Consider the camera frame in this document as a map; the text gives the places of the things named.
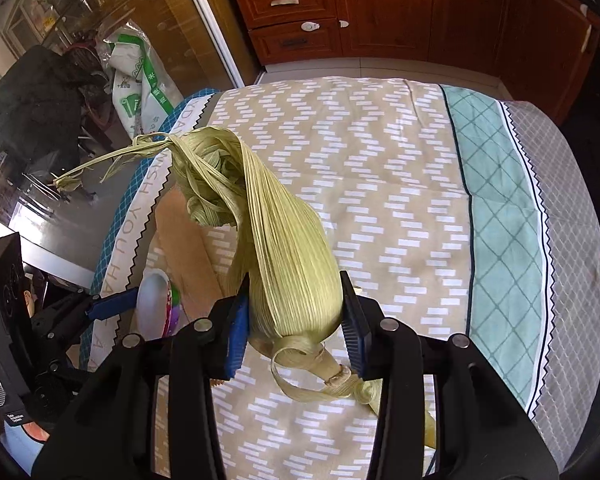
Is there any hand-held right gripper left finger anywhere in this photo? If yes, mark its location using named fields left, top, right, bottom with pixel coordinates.
left=32, top=292, right=254, bottom=480

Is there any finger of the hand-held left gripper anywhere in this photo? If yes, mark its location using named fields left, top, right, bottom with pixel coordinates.
left=30, top=287, right=142, bottom=346

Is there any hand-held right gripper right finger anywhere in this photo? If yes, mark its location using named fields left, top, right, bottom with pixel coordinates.
left=337, top=271, right=561, bottom=480

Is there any white plastic cup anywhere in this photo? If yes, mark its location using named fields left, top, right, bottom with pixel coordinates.
left=136, top=269, right=183, bottom=343

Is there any green corn husk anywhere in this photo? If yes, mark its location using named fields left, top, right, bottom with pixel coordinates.
left=54, top=126, right=438, bottom=451

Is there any patterned tablecloth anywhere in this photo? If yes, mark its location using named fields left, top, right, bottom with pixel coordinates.
left=80, top=76, right=600, bottom=480

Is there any white green plastic bag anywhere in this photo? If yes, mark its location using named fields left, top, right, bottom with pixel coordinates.
left=97, top=22, right=186, bottom=141

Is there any glass sliding door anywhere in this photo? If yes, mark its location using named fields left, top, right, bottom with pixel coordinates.
left=0, top=0, right=261, bottom=286

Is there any wooden drawer cabinet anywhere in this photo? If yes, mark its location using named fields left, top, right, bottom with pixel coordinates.
left=220, top=0, right=343, bottom=67

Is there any wooden kitchen cabinet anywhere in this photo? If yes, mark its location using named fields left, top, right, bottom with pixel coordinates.
left=340, top=0, right=600, bottom=126

